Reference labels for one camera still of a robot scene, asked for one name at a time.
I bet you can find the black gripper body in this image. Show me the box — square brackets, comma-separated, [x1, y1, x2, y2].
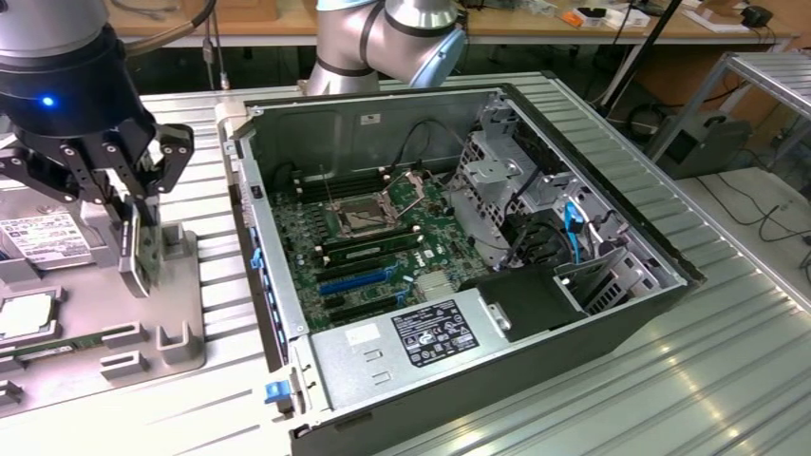
[0, 35, 159, 143]

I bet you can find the graphics card with black fan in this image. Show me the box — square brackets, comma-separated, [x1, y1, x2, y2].
[116, 194, 164, 299]

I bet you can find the silver hard disk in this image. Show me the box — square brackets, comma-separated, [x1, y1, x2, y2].
[0, 189, 107, 272]

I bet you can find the thin metal locking lever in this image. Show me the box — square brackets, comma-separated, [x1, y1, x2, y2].
[319, 163, 338, 210]

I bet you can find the black RAM slot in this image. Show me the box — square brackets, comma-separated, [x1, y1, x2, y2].
[296, 180, 388, 200]
[294, 171, 386, 190]

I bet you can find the silver CPU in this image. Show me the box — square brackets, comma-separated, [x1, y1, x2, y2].
[0, 294, 56, 341]

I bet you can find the CPU socket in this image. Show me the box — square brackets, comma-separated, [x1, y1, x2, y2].
[332, 194, 404, 238]

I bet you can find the grey parts rack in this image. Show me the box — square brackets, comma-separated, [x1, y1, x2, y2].
[0, 192, 211, 422]

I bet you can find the green RAM stick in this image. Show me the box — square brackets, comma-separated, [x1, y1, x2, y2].
[0, 333, 108, 363]
[326, 232, 423, 265]

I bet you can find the black expansion slot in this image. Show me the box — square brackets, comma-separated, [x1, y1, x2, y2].
[326, 296, 407, 325]
[315, 259, 386, 285]

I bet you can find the metal socket cover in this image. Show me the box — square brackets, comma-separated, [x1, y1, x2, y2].
[378, 169, 427, 224]

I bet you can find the blue expansion slot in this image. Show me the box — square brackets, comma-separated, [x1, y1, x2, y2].
[318, 268, 392, 295]

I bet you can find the green motherboard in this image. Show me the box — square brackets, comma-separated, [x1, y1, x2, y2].
[268, 168, 494, 333]

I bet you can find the silver chipset heat sink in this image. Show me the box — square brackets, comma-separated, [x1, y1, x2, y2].
[415, 273, 455, 295]

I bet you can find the silver disk bay cage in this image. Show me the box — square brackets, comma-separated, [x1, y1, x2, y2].
[452, 130, 575, 253]

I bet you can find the silver power supply unit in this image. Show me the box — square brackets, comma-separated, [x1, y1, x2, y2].
[308, 288, 515, 412]

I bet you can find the wooden desk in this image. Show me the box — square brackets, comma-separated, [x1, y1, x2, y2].
[104, 0, 799, 48]

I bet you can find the black plastic shroud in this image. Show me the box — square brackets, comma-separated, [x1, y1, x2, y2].
[459, 263, 589, 343]

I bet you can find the orange and black device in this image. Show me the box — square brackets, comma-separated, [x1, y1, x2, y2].
[561, 7, 610, 29]

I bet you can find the open black PC case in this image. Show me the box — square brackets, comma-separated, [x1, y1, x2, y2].
[214, 83, 705, 456]

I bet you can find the small white box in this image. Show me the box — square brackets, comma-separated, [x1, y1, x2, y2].
[605, 9, 651, 28]

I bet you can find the black tripod pole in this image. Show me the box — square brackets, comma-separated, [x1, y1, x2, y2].
[598, 0, 686, 108]

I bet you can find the black box under desk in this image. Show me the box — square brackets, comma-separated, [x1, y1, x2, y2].
[662, 116, 753, 180]

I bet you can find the thick robot cable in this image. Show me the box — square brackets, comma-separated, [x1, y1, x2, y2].
[123, 0, 220, 58]

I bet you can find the thin hanging cable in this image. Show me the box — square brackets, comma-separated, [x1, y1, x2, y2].
[202, 0, 234, 91]

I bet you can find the grey cable on desk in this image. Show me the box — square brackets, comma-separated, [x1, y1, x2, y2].
[111, 0, 183, 20]

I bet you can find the blue disk wire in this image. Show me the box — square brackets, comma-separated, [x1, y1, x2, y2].
[562, 201, 589, 265]

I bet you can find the thin black cable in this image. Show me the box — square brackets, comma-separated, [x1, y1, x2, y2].
[715, 173, 811, 243]

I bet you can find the metal frame table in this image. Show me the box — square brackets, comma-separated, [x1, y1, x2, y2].
[646, 49, 811, 167]

